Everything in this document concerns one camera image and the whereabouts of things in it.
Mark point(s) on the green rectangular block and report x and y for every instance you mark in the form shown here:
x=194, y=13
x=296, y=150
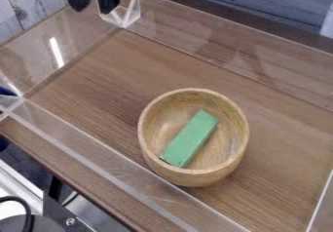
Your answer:
x=182, y=149

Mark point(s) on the metal table bracket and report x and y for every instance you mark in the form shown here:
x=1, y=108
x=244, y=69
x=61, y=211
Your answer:
x=62, y=216

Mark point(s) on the clear acrylic tray wall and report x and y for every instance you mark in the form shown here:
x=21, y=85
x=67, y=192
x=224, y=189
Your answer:
x=85, y=72

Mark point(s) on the brown wooden bowl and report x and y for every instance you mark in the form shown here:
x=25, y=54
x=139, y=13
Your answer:
x=163, y=119

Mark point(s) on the black table leg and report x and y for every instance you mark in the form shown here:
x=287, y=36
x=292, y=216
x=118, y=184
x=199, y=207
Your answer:
x=55, y=188

